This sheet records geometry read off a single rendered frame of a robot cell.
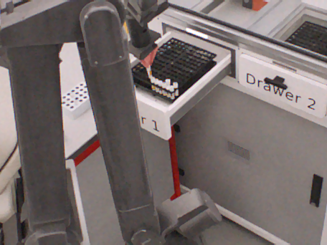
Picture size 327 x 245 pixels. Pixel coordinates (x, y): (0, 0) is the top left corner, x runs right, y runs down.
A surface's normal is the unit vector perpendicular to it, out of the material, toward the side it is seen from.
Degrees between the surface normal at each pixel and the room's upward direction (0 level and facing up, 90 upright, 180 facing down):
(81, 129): 0
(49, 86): 91
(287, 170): 90
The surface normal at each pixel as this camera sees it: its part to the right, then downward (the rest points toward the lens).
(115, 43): 0.30, 0.60
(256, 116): -0.60, 0.54
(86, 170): 0.80, 0.36
